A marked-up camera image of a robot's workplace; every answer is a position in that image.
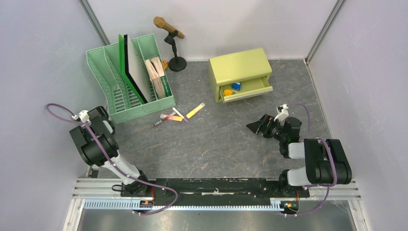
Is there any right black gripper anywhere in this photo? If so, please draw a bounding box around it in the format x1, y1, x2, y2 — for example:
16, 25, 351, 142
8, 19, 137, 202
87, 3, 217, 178
246, 114, 286, 142

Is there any blue eraser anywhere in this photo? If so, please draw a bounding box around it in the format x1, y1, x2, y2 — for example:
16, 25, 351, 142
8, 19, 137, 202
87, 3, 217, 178
231, 82, 241, 91

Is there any orange small box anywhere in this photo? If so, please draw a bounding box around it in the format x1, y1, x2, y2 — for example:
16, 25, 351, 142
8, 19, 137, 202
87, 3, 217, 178
223, 89, 235, 96

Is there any yellow-green drawer chest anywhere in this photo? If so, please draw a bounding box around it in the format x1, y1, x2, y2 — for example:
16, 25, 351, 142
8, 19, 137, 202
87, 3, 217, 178
208, 48, 273, 103

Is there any green plastic folder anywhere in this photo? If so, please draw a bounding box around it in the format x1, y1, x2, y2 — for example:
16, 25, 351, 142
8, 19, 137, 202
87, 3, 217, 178
118, 34, 147, 104

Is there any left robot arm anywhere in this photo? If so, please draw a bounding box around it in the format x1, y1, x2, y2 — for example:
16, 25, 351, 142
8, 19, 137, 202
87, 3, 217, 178
69, 106, 151, 196

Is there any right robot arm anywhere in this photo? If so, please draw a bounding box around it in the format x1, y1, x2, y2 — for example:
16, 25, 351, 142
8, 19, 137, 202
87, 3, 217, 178
246, 114, 352, 196

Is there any yellow highlighter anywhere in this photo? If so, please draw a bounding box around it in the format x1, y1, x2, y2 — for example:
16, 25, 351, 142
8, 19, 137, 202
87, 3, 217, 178
186, 103, 205, 118

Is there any white pen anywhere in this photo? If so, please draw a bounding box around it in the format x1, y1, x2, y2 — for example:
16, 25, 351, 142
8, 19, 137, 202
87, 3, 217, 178
172, 107, 188, 123

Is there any orange pink highlighter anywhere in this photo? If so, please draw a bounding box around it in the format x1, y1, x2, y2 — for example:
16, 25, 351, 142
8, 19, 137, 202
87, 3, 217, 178
160, 114, 183, 122

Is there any brown microphone on stand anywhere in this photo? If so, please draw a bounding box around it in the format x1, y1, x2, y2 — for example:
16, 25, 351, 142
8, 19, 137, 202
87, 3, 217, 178
153, 16, 187, 72

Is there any mint green file organizer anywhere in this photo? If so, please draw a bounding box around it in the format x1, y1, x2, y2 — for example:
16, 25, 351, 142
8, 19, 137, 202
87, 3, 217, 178
86, 43, 176, 123

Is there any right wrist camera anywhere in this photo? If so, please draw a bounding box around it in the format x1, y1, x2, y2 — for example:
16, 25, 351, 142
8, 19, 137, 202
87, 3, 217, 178
274, 104, 289, 123

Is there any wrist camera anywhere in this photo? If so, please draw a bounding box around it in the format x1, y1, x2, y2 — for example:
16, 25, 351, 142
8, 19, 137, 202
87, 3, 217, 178
71, 110, 90, 123
274, 104, 289, 123

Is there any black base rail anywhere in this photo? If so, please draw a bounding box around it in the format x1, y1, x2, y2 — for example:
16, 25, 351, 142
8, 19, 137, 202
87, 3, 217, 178
112, 178, 310, 206

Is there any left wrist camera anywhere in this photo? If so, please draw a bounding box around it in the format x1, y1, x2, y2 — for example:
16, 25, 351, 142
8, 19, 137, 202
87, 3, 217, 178
71, 110, 90, 123

